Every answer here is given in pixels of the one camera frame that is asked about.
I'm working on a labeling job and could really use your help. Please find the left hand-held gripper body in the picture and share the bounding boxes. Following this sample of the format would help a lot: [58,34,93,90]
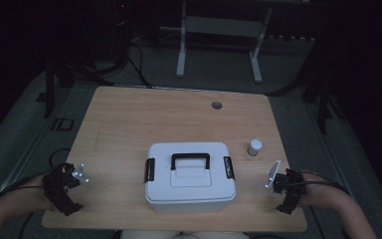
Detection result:
[43,162,91,200]

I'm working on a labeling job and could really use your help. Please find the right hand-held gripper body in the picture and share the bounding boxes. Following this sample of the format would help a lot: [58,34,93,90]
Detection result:
[265,159,306,197]

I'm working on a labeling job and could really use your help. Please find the small white-capped bottle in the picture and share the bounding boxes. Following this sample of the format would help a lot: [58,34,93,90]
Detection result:
[247,138,264,157]

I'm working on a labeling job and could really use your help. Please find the white plastic storage box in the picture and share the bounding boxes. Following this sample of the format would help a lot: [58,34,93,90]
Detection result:
[145,197,237,214]

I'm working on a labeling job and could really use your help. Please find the white box lid black handle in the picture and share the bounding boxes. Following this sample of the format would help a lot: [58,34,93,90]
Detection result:
[143,141,237,204]

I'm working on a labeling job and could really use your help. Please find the person's right hand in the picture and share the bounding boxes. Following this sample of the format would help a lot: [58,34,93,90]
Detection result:
[298,173,338,207]

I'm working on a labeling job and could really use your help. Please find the person's left hand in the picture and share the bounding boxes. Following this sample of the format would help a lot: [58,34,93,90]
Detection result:
[23,173,59,211]

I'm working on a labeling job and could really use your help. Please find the black metal stand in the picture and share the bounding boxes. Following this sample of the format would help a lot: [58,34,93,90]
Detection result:
[268,43,346,134]
[43,54,113,120]

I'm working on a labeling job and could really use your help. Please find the white metal stand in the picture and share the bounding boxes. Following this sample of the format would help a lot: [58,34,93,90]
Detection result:
[175,0,275,85]

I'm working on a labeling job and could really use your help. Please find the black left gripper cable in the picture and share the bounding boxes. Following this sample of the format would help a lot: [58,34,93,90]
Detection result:
[0,147,73,239]

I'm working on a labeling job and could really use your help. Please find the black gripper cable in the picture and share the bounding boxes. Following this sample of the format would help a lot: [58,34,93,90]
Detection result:
[287,169,352,197]
[0,147,73,239]

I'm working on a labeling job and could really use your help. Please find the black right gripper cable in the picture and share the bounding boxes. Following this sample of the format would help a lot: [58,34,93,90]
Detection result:
[287,169,352,197]

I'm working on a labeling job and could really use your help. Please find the black floor cables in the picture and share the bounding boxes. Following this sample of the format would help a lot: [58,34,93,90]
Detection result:
[125,43,156,90]

